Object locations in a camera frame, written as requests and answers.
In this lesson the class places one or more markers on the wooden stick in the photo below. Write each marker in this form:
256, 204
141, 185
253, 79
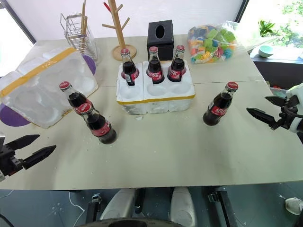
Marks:
85, 30
83, 16

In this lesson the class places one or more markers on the black tissue box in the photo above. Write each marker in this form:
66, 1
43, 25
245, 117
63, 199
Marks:
161, 45

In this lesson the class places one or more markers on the black side cabinet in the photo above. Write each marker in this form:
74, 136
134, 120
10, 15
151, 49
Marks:
279, 68

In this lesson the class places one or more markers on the white robot leg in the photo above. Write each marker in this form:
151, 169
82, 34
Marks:
118, 205
182, 208

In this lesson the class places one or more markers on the white foam lid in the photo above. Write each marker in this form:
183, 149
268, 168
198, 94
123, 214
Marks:
42, 85

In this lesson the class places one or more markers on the grey shoe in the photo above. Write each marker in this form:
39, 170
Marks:
294, 205

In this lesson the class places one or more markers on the white foam bottle tray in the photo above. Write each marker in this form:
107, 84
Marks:
156, 97

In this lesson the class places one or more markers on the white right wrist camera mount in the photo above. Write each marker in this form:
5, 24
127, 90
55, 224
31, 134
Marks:
294, 89

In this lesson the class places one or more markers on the bag of coloured building blocks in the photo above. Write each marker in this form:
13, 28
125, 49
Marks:
210, 45

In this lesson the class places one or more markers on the small colourful toy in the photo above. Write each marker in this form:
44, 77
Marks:
278, 91

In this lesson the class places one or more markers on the glass cola bottle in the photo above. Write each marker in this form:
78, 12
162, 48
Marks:
216, 108
99, 125
176, 68
75, 97
129, 68
155, 67

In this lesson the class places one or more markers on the black table leg bracket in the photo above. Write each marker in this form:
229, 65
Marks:
222, 208
93, 208

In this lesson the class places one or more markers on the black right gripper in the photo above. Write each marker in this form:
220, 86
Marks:
289, 111

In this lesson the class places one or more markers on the wooden mug tree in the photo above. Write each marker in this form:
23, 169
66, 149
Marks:
119, 28

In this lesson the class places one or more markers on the green potted plant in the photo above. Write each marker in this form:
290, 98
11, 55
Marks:
266, 27

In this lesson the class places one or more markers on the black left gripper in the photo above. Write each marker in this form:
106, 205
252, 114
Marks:
8, 163

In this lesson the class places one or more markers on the pale green bowl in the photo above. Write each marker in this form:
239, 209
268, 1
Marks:
265, 51

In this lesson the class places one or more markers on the purple round mat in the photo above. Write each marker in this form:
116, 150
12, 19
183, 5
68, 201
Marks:
90, 65
11, 117

